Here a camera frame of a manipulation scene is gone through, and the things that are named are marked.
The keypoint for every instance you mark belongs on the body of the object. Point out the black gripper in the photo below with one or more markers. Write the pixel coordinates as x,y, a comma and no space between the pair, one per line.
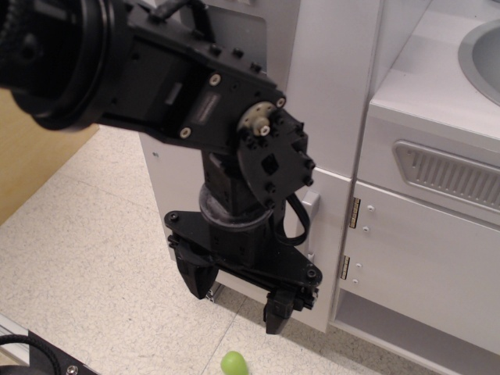
256,242

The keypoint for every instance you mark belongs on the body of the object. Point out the grey fridge door handle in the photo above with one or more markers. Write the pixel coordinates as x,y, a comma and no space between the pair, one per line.
310,218

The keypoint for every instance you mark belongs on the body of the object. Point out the white low fridge door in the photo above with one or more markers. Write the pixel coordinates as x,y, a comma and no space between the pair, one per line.
176,176

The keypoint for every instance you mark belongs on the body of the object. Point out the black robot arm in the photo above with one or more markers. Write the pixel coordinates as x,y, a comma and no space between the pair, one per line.
159,71

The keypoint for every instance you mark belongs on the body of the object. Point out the green toy fruit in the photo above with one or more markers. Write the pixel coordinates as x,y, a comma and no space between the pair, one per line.
233,363

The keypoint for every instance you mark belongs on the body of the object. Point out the lower brass hinge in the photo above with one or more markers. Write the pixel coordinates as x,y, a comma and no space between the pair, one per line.
344,267

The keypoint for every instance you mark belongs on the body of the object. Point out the brass hinge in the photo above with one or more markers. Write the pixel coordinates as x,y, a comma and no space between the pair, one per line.
354,212
344,267

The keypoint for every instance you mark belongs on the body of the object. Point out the upper brass hinge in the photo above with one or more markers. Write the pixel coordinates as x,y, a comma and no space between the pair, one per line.
354,212

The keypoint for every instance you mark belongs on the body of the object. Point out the white oven door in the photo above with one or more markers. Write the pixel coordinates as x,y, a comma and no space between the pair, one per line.
427,264

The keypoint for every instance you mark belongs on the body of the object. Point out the white toy kitchen cabinet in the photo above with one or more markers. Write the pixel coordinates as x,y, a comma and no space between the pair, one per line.
365,74

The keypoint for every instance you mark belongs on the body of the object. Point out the light wooden panel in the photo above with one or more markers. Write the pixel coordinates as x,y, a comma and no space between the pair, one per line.
30,154

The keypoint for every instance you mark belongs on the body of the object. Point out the grey vent panel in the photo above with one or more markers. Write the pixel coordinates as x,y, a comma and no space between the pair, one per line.
444,173

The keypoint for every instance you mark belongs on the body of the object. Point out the grey round sink basin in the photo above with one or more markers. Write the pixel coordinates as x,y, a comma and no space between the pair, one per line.
478,57

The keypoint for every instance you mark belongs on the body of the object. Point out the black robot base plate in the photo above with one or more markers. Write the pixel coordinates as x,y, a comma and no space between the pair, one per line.
44,357

